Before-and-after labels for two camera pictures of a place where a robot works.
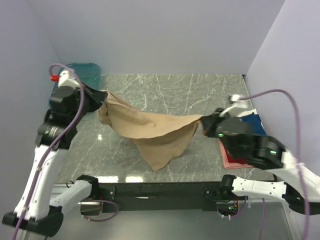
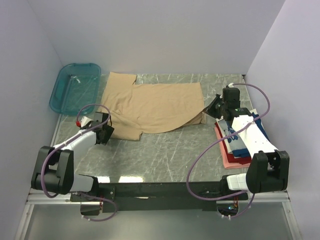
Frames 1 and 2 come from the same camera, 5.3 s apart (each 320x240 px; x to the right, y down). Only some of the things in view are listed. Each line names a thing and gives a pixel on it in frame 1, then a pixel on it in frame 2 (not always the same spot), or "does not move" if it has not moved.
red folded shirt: (235, 160) does not move
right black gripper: (211, 124) to (216, 107)
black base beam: (201, 196) does not move
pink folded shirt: (227, 164) does not move
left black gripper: (92, 98) to (106, 132)
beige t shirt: (160, 138) to (135, 109)
